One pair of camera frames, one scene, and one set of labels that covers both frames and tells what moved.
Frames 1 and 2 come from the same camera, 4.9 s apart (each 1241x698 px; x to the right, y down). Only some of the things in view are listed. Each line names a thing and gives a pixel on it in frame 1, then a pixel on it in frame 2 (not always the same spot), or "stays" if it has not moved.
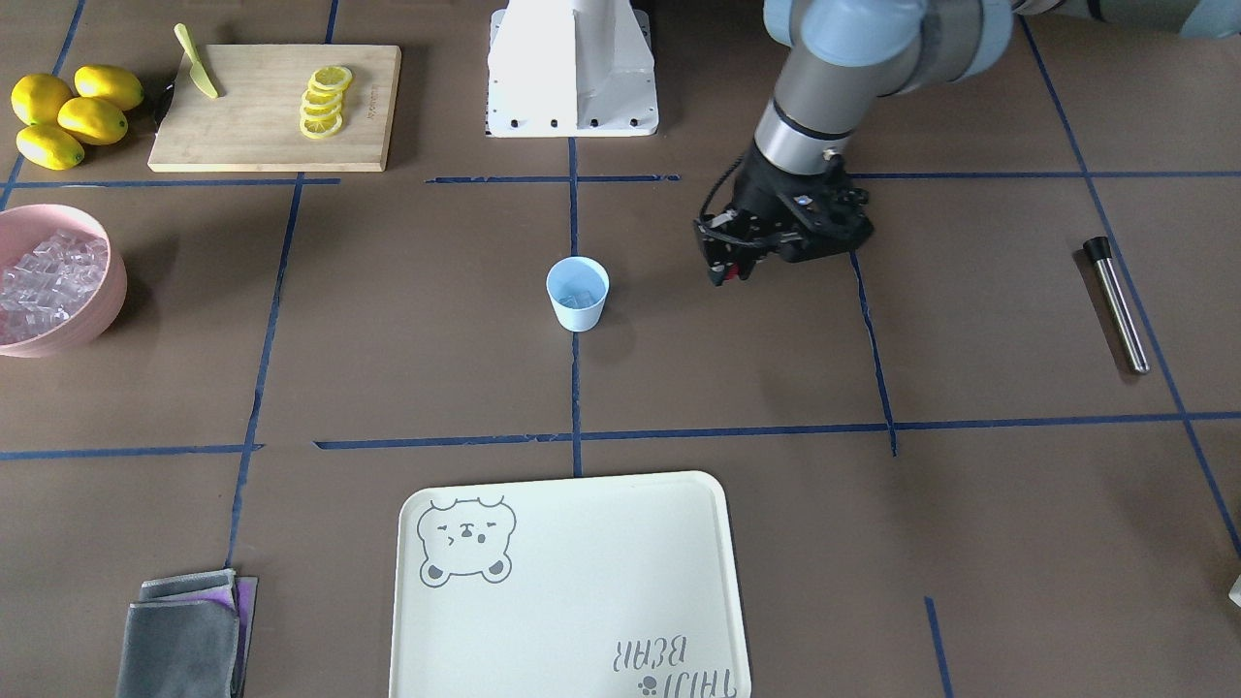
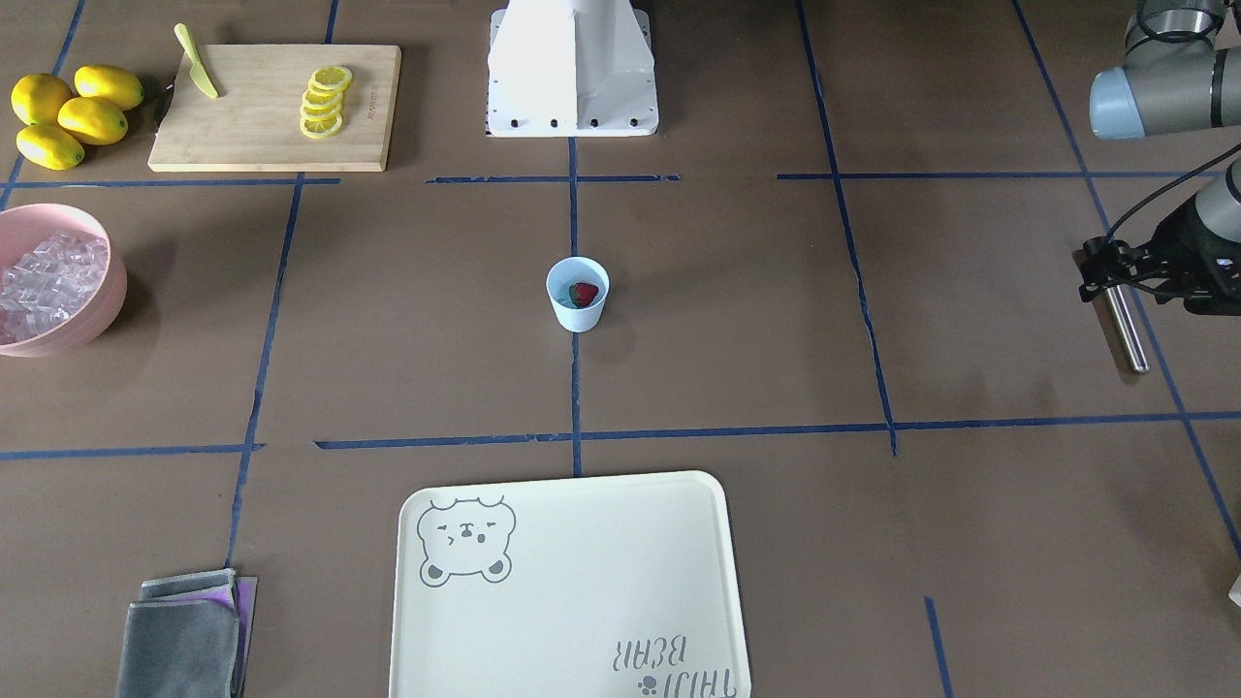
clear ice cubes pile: (50, 283) stays
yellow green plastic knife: (197, 71) stays
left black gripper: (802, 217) to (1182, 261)
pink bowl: (24, 228) stays
